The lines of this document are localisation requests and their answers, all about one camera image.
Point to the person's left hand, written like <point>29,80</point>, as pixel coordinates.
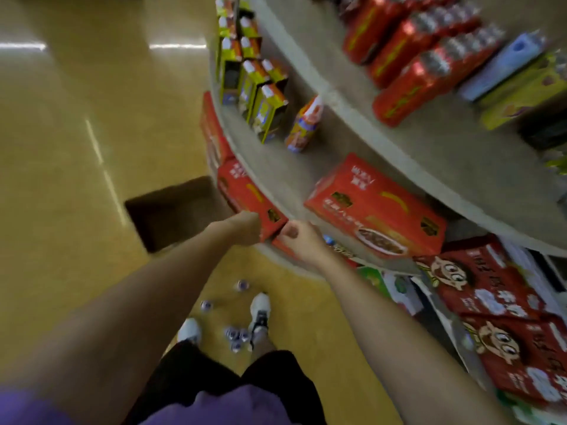
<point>241,227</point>

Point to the person's right forearm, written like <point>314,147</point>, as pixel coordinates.
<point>407,349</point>

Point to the block of red slim cans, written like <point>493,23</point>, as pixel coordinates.
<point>412,53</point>

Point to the person's right leg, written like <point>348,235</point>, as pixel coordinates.
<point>263,343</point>

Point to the brown cardboard box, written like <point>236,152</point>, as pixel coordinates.
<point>177,212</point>

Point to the person's right white shoe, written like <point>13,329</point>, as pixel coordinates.
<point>260,305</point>

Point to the round wooden shelf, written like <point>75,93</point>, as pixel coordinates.
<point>443,163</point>

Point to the purple shirt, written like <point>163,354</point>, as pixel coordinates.
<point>221,411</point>

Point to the person's right hand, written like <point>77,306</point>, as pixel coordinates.
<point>305,243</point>

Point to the person's left forearm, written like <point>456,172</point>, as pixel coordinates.
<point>110,323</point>

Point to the person's white shoe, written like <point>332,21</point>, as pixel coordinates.
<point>189,329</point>
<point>260,305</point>

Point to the small red carton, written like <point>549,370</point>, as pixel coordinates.
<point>372,203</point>

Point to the person's left white shoe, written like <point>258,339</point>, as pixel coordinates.
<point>189,329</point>

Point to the row of yellow orange cartons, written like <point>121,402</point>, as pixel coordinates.
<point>252,92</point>

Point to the small green-top box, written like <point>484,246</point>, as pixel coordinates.
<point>398,289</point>

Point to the dark price tag strip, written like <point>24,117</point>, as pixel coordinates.
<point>339,248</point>

